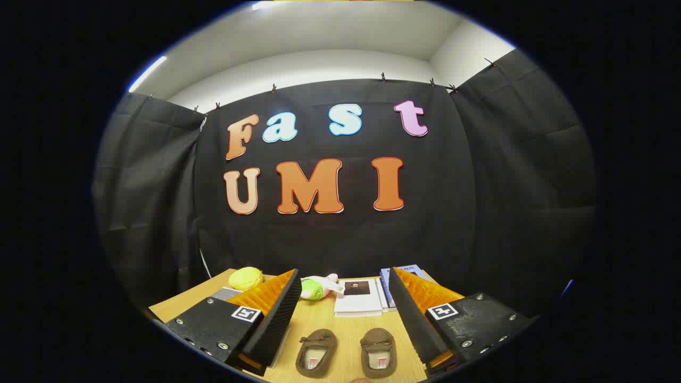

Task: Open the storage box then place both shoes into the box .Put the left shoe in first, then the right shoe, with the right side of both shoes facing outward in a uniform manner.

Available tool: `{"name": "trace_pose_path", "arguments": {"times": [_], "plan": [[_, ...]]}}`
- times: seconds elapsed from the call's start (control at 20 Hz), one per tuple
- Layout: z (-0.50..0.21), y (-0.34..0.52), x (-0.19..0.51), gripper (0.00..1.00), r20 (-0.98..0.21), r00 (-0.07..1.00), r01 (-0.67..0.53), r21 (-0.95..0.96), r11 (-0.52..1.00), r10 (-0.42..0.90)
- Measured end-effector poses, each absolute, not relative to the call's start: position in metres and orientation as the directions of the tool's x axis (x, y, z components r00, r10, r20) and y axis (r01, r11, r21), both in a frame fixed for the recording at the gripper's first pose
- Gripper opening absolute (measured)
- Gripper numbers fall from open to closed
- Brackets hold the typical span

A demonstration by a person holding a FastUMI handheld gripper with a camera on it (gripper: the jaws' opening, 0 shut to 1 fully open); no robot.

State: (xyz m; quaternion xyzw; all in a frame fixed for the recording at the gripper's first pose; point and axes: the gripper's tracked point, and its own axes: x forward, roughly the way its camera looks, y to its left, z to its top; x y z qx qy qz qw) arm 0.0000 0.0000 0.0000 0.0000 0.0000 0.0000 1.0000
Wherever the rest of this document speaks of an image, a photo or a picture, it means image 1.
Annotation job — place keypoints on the grey fabric storage box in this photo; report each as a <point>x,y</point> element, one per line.
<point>226,293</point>

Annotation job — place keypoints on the pink and green plush toy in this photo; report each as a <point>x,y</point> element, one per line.
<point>314,289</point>

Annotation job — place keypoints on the blue cover book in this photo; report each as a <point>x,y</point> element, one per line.
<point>407,270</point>

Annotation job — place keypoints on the yellow round plush toy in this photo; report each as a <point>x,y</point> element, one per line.
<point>246,278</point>

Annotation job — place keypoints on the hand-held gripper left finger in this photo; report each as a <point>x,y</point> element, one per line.
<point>276,324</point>

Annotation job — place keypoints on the white book with portrait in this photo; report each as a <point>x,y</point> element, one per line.
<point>357,303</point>

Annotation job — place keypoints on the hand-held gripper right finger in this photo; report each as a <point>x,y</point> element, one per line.
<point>412,324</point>

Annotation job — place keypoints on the brown suede shoe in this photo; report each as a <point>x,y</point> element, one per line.
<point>378,340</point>
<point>315,340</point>

